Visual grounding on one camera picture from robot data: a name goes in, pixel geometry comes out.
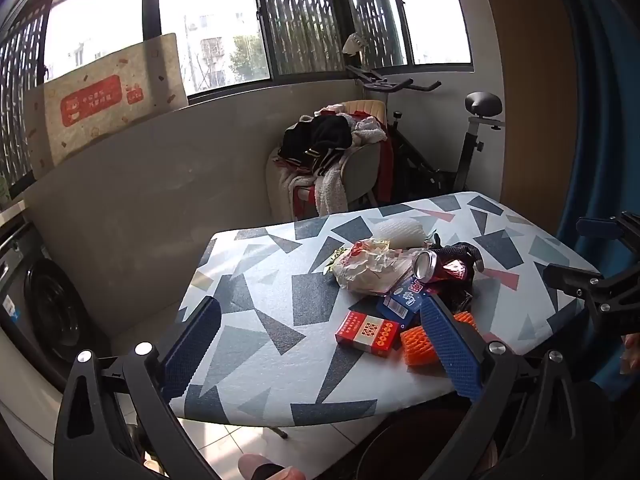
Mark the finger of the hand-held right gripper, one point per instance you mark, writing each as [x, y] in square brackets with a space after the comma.
[600, 290]
[607, 227]

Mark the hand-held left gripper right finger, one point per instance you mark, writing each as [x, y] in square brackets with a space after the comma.
[450, 345]

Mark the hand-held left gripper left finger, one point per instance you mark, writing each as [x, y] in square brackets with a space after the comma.
[195, 345]

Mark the blue cardboard pack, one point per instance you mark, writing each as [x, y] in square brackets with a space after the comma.
[400, 302]

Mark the red soda can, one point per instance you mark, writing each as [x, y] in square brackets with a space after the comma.
[442, 267]

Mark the red cardboard pack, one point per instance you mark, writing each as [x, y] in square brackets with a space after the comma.
[367, 334]

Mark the black mesh cloth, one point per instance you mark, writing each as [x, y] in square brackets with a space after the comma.
[462, 251]

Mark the brown round trash bin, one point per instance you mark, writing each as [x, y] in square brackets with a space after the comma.
[425, 440]

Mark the white plastic bag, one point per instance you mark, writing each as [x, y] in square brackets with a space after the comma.
[370, 270]

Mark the white foam fruit net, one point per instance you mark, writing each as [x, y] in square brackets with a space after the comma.
[400, 232]

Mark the green snack wrapper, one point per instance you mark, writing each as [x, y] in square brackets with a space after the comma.
[334, 259]

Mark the person's right hand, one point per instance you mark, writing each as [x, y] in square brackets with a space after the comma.
[631, 355]

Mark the geometric patterned folding table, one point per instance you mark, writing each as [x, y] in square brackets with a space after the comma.
[280, 270]

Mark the blue curtain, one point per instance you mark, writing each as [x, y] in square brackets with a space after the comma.
[600, 110]

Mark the brown wooden door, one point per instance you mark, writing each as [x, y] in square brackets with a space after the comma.
[530, 110]

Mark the person's leg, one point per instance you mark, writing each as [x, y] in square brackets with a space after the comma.
[265, 467]

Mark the washing machine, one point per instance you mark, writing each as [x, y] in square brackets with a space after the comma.
[55, 305]

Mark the black exercise bike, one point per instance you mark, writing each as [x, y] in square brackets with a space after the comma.
[465, 160]

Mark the beige chair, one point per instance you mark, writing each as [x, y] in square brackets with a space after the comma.
[362, 170]

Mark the white fleece blanket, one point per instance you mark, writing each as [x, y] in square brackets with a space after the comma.
[330, 187]

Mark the white fluffy towel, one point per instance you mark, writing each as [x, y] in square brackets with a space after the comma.
[370, 132]

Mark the black striped jacket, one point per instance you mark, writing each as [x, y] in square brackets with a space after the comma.
[320, 137]

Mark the beige printed flat carton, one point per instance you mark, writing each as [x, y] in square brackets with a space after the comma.
[100, 105]

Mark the perforated window screen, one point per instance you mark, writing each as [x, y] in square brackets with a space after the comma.
[375, 10]
[300, 15]
[20, 95]

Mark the white crumpled cloth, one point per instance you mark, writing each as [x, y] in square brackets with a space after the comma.
[354, 44]

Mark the window with dark frame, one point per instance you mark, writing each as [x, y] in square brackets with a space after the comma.
[215, 25]

